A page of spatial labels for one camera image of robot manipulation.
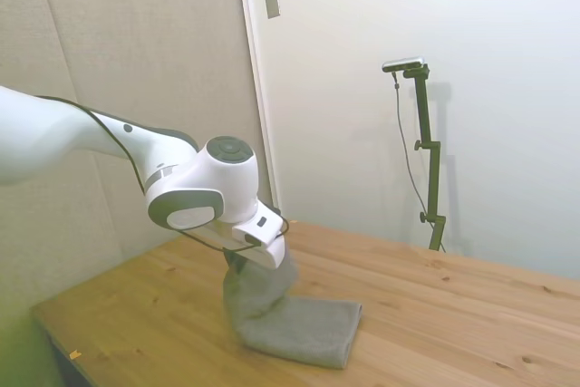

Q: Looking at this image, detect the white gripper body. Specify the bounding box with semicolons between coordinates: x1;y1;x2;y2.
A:
218;222;289;270

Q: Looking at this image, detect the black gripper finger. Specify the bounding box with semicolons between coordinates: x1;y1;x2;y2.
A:
227;252;248;275

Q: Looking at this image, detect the grey towel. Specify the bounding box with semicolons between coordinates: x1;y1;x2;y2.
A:
221;246;364;371

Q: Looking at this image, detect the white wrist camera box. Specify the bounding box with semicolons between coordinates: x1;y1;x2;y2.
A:
232;210;285;248

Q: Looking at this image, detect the white door frame trim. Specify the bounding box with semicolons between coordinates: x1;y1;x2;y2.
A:
234;0;282;212

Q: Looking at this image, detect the dark camera stand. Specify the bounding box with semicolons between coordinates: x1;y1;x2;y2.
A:
401;63;448;253

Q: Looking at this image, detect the thin grey camera cable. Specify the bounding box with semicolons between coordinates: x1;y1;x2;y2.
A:
391;70;430;214

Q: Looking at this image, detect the grey exterior camera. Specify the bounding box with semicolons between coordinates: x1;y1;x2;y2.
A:
382;56;426;74

